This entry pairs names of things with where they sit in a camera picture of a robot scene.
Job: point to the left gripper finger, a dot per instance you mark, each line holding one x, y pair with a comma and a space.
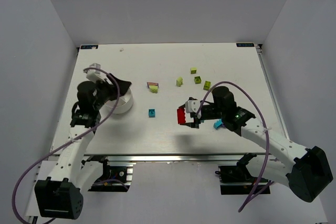
116, 88
108, 104

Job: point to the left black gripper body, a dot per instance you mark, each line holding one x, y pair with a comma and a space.
109, 87

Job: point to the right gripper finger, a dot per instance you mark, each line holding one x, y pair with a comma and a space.
191, 104
194, 124

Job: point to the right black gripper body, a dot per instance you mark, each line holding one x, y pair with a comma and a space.
197, 114

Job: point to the red lego brick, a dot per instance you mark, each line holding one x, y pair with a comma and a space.
181, 116

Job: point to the teal stepped lego brick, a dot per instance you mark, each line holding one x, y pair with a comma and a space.
218, 124

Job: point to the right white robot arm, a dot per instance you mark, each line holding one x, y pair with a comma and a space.
305, 171

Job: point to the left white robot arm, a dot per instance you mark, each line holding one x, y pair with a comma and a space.
60, 195

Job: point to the white divided round container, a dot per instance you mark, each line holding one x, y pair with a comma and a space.
124, 104

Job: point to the light green lego brick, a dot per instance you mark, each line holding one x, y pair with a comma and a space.
179, 81

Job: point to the green printed lego cube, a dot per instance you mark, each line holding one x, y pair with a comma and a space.
197, 80

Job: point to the green lego two stud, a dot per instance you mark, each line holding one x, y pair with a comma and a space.
207, 85

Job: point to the lime lego cube top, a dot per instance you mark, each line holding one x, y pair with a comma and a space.
193, 70

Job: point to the lime lego under tile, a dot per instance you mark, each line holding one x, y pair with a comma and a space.
154, 89

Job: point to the teal square lego brick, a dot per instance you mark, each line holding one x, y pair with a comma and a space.
151, 113

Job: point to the left blue corner label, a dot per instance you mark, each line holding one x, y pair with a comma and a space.
88, 47

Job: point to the blue corner label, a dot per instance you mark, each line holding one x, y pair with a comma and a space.
88, 47
245, 44

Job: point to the right blue corner label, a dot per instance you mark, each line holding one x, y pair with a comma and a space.
245, 44

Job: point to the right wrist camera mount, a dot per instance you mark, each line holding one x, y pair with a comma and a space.
198, 114

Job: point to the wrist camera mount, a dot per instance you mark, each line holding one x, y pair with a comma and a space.
93, 73
198, 114

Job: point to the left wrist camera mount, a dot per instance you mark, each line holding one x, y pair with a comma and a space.
93, 73

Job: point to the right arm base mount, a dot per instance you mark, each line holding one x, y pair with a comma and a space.
234, 179

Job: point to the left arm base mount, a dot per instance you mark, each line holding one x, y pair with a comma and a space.
115, 177

